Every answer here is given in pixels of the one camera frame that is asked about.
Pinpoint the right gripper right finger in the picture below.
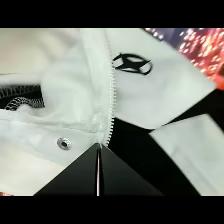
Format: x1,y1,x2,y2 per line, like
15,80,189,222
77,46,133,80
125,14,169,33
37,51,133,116
99,143,164,197

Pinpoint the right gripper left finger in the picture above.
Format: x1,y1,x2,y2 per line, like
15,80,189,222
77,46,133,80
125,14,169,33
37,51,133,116
33,143,100,197

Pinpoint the white and black jacket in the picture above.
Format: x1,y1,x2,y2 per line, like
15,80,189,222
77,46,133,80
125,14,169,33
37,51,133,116
0,27,224,197

